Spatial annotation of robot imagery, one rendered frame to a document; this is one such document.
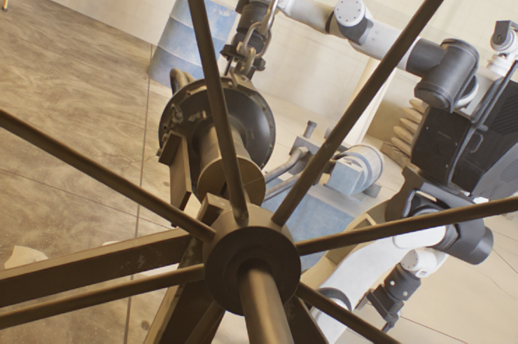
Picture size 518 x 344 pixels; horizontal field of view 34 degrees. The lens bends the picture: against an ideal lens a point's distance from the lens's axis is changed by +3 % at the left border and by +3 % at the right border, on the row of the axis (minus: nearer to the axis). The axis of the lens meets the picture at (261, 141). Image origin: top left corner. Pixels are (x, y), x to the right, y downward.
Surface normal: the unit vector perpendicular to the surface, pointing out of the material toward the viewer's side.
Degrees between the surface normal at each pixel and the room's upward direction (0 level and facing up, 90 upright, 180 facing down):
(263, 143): 83
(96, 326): 0
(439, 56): 65
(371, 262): 115
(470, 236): 90
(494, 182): 107
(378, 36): 80
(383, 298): 87
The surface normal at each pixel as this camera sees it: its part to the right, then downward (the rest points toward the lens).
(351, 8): -0.35, -0.15
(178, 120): -0.22, 0.09
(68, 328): 0.41, -0.89
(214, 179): 0.11, 0.26
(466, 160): -0.66, -0.19
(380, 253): -0.05, 0.61
